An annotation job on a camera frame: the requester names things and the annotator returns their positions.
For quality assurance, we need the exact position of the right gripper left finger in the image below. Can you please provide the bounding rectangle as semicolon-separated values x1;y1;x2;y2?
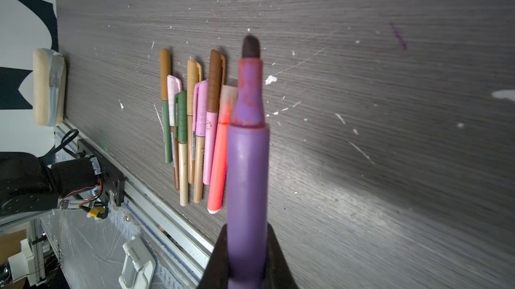
197;225;229;289

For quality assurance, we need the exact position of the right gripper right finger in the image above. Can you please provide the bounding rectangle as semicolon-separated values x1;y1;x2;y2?
265;223;299;289

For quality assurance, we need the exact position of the pink-red marker pen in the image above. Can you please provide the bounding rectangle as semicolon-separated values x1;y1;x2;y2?
207;85;237;215

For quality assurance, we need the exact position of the purple marker pen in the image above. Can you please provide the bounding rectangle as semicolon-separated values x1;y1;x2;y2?
227;35;270;288

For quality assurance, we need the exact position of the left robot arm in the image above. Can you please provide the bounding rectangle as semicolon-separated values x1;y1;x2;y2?
1;152;98;217

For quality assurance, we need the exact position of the pink cap beige pen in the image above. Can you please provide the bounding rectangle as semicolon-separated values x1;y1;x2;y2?
193;81;209;203

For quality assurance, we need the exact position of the green cap beige pen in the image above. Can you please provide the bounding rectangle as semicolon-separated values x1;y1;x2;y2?
174;91;189;207

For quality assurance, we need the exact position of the tan cap beige pen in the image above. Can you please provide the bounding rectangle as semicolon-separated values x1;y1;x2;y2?
186;60;203;184

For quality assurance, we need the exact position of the gold cap green pen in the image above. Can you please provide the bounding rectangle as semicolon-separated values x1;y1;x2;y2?
160;48;172;164

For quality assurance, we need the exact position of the white plastic clip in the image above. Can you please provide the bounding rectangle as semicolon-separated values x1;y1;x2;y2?
118;236;156;289

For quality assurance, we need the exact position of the beige foam pad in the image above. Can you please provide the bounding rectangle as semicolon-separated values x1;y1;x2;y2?
33;48;67;127

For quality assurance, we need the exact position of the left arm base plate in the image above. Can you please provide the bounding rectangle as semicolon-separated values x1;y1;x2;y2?
77;139;126;207

